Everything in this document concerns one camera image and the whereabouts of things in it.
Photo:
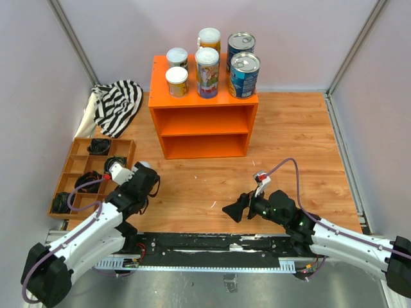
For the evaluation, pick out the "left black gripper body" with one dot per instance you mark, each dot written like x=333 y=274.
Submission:
x=141 y=179

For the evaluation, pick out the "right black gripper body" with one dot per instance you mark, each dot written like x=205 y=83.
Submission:
x=252 y=205

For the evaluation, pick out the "orange fruit can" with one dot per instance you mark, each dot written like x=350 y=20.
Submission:
x=177 y=79

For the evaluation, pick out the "small green can white lid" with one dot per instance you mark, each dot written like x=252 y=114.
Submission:
x=177 y=57

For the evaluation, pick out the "blue yellow tin can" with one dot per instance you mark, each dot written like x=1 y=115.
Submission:
x=244 y=75

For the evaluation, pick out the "tall blue colourful can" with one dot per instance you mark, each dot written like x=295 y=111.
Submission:
x=207 y=72

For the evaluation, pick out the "yellow can with white lid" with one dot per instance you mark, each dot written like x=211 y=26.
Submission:
x=209 y=37

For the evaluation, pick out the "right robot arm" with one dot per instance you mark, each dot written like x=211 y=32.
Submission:
x=386 y=259

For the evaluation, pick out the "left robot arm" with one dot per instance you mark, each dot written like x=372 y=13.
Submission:
x=51 y=270

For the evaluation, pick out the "wooden compartment tray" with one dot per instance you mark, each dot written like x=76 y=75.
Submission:
x=82 y=163

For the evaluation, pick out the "orange wooden shelf cabinet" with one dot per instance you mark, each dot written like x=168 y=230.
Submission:
x=195 y=127

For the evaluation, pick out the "black white striped cloth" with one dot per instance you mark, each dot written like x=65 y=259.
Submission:
x=116 y=106

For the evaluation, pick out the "dark blue tin can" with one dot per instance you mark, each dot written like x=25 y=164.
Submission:
x=239 y=45

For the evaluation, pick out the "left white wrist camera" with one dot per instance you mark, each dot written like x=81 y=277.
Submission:
x=118 y=174

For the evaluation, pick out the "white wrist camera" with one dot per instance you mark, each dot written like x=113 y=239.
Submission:
x=262 y=180
x=118 y=174

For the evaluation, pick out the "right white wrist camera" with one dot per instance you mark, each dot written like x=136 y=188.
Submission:
x=262 y=180

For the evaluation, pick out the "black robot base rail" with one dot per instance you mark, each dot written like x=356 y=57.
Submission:
x=214 y=250

